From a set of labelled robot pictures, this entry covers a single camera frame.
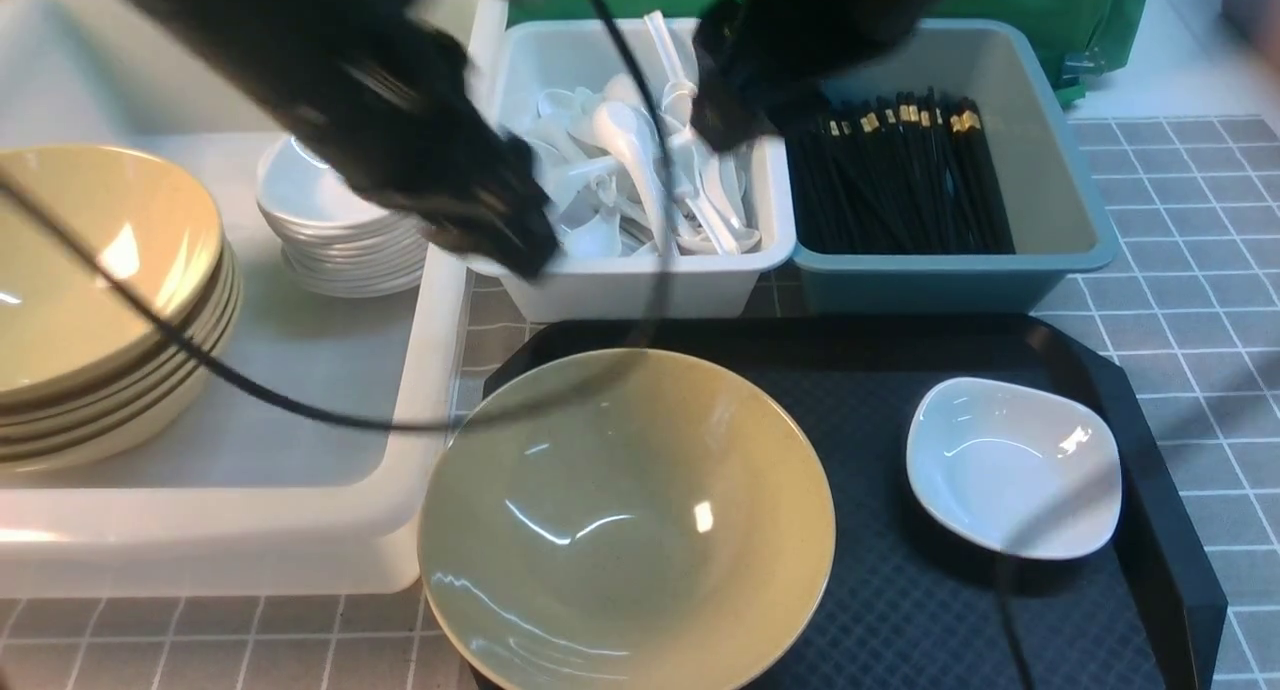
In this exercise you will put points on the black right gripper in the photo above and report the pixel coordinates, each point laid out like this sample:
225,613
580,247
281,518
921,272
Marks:
737,101

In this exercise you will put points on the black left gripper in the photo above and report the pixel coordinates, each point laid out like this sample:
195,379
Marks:
479,196

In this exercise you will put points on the yellow noodle bowl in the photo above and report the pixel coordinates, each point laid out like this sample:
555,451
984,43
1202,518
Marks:
626,520

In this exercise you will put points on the white square sauce dish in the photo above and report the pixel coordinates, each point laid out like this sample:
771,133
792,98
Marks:
1014,470

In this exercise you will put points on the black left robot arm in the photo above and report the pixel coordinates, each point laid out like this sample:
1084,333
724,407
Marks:
383,101

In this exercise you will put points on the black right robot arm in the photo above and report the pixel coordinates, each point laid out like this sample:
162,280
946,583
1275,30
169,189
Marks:
762,63

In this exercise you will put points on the pile of white spoons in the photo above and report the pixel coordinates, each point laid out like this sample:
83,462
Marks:
623,181

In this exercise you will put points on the stack of white dishes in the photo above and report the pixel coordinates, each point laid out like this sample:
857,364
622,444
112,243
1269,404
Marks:
334,242

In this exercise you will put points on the white plastic spoon bin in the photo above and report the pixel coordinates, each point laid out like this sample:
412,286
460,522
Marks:
640,285

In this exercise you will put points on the pile of black chopsticks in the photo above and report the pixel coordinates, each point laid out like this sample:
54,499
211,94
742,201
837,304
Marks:
909,174

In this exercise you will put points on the large white plastic tub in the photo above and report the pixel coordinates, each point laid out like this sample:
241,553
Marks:
234,498

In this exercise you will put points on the teal plastic chopstick bin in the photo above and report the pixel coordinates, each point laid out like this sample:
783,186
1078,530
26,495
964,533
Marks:
1059,222

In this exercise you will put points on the stack of yellow bowls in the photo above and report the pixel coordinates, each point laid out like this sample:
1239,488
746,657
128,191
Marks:
84,377

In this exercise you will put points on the grey grid tablecloth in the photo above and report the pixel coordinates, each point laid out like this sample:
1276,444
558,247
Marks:
1189,310

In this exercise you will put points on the black plastic serving tray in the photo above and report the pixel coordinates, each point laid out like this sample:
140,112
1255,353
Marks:
908,605

